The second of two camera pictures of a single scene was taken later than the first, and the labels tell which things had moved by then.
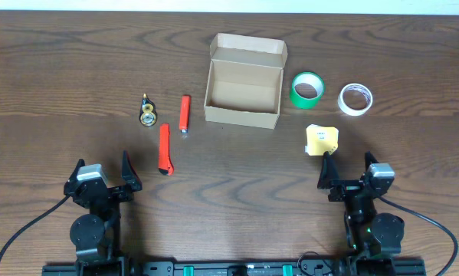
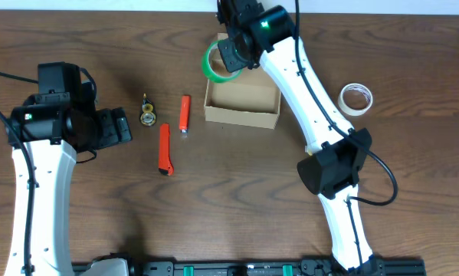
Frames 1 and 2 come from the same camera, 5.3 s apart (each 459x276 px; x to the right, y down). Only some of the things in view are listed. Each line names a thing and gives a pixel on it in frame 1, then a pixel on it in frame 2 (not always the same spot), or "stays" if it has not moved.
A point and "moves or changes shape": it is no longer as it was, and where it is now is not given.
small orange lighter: [185, 113] stays
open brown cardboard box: [244, 81] stays
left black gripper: [109, 192] -> [112, 126]
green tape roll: [306, 90] moves or changes shape
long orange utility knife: [165, 165] stays
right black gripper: [352, 186] -> [231, 52]
